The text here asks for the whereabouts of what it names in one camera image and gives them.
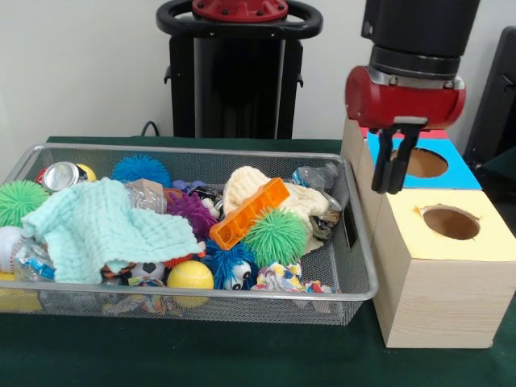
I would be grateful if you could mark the green spiky rubber ball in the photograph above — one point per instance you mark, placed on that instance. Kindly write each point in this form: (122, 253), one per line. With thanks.
(274, 238)
(20, 201)

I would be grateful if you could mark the blue furry toy with eyes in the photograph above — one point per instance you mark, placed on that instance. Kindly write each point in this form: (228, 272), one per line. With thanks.
(225, 262)

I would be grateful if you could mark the mint green cloth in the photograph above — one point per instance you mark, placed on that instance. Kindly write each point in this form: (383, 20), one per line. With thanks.
(101, 225)

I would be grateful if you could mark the blue spiky rubber ball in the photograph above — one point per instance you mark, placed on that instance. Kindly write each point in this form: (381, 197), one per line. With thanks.
(139, 171)

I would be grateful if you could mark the cream knitted cloth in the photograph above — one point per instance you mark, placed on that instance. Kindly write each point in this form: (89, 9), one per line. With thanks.
(242, 185)

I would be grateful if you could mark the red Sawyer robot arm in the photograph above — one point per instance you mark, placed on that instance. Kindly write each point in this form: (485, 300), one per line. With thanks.
(419, 28)

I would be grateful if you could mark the white cloth with coloured shapes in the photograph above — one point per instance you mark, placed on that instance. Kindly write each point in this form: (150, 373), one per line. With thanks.
(278, 278)

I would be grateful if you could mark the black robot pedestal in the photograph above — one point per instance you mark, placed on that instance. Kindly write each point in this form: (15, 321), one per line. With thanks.
(242, 80)

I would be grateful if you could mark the orange plastic block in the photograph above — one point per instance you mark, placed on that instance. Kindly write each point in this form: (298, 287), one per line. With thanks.
(250, 209)

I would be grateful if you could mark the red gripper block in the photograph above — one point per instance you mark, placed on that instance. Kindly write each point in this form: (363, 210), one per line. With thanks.
(403, 102)

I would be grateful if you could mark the purple spiky rubber ball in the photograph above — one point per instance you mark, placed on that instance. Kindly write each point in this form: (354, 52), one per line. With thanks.
(191, 211)

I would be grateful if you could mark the wooden box with three holes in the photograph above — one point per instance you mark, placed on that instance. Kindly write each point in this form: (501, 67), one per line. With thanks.
(443, 302)

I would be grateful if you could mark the shallow mesh bin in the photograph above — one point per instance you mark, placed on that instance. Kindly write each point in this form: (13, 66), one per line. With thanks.
(354, 258)

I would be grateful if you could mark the smooth yellow ball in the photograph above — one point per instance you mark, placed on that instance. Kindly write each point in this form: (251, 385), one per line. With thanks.
(189, 276)

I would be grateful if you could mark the dark green table cloth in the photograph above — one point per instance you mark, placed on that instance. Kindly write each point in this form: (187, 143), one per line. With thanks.
(201, 354)
(504, 163)

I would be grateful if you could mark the crushed silver drink can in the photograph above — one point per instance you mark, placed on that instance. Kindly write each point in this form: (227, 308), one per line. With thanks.
(62, 175)

